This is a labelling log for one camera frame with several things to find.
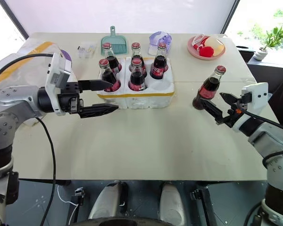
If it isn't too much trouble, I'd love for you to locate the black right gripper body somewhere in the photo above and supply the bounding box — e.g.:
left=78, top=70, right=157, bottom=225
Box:
left=222, top=93, right=248, bottom=128

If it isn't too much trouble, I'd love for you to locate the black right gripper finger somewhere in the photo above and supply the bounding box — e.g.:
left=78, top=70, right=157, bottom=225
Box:
left=219, top=92, right=239, bottom=107
left=200, top=99, right=225, bottom=125

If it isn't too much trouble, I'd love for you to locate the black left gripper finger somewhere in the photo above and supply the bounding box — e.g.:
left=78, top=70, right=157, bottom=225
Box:
left=78, top=80, right=114, bottom=93
left=78, top=103, right=120, bottom=119

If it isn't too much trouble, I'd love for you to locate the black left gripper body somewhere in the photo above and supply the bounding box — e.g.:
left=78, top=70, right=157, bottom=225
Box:
left=57, top=81, right=84, bottom=115

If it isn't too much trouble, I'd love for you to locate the glass cola bottle red cap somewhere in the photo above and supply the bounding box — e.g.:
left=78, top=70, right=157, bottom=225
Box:
left=127, top=58, right=148, bottom=91
left=192, top=65, right=227, bottom=111
left=150, top=42, right=169, bottom=80
left=98, top=58, right=122, bottom=93
left=101, top=42, right=123, bottom=76
left=130, top=42, right=147, bottom=73

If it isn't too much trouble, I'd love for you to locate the white foam box yellow tape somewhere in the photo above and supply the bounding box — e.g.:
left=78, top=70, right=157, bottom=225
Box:
left=0, top=41, right=74, bottom=128

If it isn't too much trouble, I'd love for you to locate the white foam crate yellow tape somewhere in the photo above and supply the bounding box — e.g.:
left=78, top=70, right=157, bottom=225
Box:
left=96, top=56, right=176, bottom=110

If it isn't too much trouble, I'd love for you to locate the small clear plastic bag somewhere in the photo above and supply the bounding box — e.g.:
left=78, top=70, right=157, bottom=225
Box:
left=76, top=41, right=96, bottom=59

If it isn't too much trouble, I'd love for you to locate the purple round object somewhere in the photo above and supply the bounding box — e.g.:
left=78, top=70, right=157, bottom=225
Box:
left=60, top=48, right=73, bottom=60

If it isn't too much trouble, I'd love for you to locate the teal dustpan with brush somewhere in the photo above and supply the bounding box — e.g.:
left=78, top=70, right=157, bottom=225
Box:
left=100, top=25, right=129, bottom=54

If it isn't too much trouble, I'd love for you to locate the dark furniture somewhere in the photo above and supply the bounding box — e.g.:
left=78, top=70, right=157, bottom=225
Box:
left=235, top=44, right=283, bottom=126

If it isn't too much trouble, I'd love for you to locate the red ball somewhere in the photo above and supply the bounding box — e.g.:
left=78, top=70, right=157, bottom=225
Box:
left=199, top=46, right=214, bottom=58

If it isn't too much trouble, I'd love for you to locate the cream white ball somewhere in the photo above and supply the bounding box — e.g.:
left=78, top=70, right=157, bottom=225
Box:
left=205, top=37, right=225, bottom=57

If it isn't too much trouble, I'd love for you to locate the pink plate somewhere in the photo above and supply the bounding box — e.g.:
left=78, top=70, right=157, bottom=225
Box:
left=187, top=35, right=227, bottom=61

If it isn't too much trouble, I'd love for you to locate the green potted plant white pot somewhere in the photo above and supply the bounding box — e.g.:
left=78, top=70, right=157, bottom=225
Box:
left=253, top=25, right=283, bottom=61

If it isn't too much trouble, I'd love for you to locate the purple white container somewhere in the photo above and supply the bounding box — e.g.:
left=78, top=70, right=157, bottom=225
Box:
left=148, top=31, right=173, bottom=55

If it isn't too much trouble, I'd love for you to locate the white rounded shell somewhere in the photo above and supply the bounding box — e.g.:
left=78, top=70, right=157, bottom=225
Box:
left=88, top=182, right=129, bottom=221
left=159, top=182, right=187, bottom=226

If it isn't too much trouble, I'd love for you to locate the dark round base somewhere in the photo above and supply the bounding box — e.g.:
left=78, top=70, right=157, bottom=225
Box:
left=75, top=217, right=197, bottom=226

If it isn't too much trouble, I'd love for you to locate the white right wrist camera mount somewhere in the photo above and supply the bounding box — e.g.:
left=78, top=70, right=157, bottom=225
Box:
left=240, top=82, right=269, bottom=110

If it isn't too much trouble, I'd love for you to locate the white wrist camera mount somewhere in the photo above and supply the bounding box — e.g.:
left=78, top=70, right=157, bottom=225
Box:
left=45, top=53, right=73, bottom=116
left=240, top=82, right=269, bottom=110

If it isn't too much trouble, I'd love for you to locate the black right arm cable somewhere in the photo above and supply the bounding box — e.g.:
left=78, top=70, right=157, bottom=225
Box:
left=235, top=108, right=283, bottom=170

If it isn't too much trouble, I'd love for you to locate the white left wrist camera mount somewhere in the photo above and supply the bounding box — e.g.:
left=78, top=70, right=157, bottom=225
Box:
left=45, top=53, right=73, bottom=116

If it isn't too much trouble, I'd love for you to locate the red white rope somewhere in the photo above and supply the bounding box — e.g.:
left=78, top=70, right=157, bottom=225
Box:
left=192, top=33, right=209, bottom=51

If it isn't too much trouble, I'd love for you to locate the black window frame post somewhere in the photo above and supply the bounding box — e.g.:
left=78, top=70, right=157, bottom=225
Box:
left=220, top=0, right=241, bottom=34
left=2, top=0, right=30, bottom=40

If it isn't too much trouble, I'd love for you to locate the black table leg bracket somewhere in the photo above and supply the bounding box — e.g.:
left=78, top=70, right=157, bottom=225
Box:
left=71, top=186, right=86, bottom=223
left=189, top=187, right=218, bottom=226

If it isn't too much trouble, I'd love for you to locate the thin white cable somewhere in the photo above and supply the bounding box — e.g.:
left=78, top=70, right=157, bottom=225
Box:
left=57, top=185, right=79, bottom=222

